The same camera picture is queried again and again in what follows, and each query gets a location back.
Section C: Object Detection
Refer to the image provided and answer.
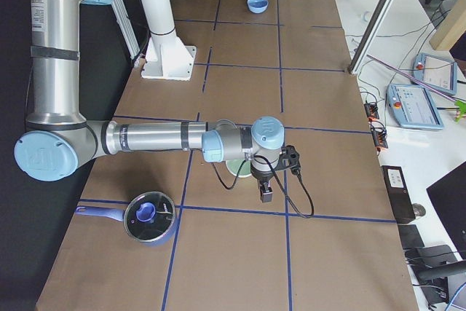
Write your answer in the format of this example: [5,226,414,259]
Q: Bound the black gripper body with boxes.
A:
[252,170,273,194]

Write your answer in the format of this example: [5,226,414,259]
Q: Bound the far teach pendant tablet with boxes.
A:
[413,52,458,96]

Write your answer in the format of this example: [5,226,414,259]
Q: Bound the teach pendant tablet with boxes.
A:
[413,52,458,96]
[387,84,444,130]

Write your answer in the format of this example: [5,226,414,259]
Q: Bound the white pedestal column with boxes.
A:
[141,0,197,81]

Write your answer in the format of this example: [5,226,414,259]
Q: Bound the near teach pendant tablet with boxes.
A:
[387,84,444,130]

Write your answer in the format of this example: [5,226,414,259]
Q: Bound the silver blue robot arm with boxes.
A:
[14,0,285,202]

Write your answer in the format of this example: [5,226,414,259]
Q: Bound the reacher grabber stick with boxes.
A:
[367,54,466,122]

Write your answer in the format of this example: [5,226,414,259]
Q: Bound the black monitor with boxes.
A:
[427,166,465,258]

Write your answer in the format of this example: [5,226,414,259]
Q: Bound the black box on desk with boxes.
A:
[382,165,416,224]

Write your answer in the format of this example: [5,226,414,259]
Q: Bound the blue bowl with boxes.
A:
[247,0,269,14]

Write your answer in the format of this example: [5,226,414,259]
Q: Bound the green bowl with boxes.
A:
[226,160,251,178]

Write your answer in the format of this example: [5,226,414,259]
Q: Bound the aluminium frame post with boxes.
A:
[348,0,394,74]

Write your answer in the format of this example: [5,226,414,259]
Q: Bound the blue saucepan with glass lid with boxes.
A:
[75,192,178,246]

